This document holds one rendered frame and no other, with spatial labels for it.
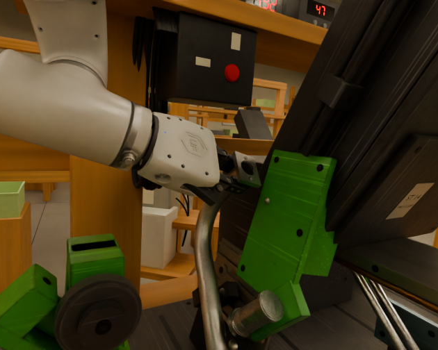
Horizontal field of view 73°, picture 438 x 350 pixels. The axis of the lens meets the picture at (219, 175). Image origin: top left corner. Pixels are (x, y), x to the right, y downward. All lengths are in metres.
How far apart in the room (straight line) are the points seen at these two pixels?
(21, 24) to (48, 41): 10.24
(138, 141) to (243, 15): 0.37
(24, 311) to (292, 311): 0.28
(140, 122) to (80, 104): 0.06
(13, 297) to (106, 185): 0.36
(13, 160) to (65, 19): 0.40
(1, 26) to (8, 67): 10.36
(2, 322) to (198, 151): 0.26
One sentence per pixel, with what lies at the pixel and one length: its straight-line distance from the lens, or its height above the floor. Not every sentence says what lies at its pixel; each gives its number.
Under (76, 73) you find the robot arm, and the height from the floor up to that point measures 1.35.
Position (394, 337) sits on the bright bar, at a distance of 0.52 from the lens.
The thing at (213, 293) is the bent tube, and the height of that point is 1.06.
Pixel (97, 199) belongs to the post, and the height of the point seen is 1.14.
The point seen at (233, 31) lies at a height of 1.49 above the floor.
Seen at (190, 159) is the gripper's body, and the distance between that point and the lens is 0.38.
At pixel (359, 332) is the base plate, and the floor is 0.90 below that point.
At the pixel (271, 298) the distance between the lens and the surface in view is 0.41.
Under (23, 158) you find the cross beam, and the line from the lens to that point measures 0.73.
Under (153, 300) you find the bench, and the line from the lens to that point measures 0.79.
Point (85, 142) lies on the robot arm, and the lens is 0.35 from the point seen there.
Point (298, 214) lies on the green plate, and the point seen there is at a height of 1.19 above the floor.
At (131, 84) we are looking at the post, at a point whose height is 1.38.
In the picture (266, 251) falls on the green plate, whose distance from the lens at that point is 0.45.
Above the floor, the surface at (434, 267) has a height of 1.13.
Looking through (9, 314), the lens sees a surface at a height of 1.13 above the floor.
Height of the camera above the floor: 1.30
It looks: 9 degrees down
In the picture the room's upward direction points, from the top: 4 degrees clockwise
